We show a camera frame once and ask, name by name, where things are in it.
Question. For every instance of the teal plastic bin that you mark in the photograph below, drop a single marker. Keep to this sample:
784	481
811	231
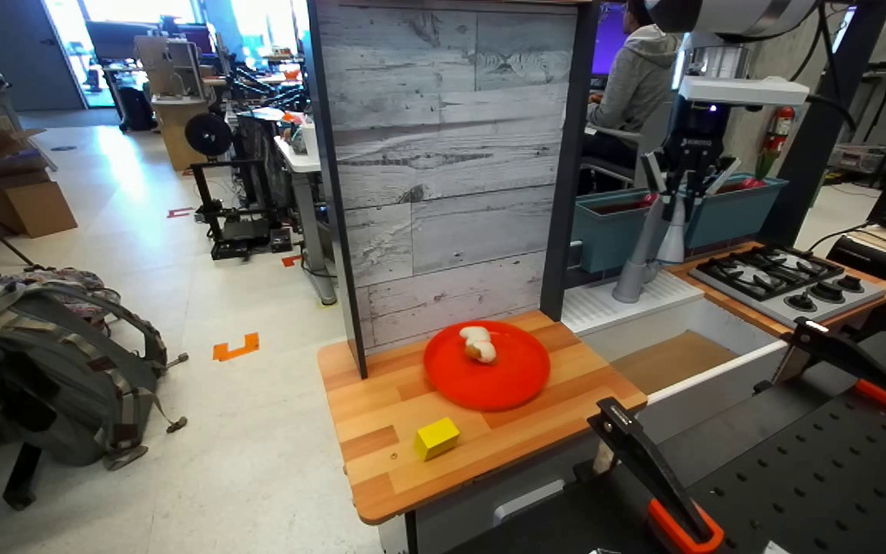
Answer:
735	215

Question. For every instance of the grey backpack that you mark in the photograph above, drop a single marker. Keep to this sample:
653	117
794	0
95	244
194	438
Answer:
58	377

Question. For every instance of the monitor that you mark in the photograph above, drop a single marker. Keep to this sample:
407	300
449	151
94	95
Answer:
608	38

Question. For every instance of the office chair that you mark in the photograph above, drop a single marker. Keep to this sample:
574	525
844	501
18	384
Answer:
627	150

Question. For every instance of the black stove knob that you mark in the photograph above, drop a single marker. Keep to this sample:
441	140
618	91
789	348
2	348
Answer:
827	291
801	302
850	282

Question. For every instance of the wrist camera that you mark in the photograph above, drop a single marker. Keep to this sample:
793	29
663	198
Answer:
751	91

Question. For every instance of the white and brown toy food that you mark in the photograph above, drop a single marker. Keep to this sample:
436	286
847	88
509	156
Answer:
480	344

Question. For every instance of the black clamp with orange grip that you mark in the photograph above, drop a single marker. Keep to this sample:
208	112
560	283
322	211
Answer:
851	358
654	469

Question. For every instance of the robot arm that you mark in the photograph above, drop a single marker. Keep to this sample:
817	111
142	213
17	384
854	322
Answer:
727	15

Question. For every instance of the yellow block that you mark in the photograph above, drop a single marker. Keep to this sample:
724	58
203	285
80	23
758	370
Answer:
437	438

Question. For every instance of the person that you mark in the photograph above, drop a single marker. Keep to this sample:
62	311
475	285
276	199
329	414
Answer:
635	77

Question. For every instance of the patterned bag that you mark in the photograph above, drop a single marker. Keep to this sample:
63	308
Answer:
51	281

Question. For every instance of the white desk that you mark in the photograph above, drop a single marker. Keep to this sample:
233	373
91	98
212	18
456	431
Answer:
301	165

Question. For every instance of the toy stove burner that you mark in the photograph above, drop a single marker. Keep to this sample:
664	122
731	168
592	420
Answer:
766	273

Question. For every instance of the toy kitchen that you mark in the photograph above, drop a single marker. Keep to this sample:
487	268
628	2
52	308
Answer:
451	154

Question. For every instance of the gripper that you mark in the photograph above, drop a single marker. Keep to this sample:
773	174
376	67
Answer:
695	142

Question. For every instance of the grey toy faucet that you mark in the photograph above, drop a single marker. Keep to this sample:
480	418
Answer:
639	265

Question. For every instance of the black 3d printer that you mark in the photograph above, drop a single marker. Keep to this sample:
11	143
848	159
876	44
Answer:
231	200

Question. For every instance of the stack of cardboard boxes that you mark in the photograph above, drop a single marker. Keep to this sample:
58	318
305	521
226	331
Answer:
12	192

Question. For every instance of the white toy sink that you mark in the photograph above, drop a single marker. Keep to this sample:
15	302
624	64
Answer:
674	362

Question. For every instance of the orange plate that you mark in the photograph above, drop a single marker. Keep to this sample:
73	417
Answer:
504	381

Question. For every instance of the red fire extinguisher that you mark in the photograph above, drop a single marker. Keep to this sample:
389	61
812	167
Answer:
779	131

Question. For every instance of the red toy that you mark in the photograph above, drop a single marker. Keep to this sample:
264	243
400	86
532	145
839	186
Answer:
752	183

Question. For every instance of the wooden cabinet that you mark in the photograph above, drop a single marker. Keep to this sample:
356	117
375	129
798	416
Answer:
174	131

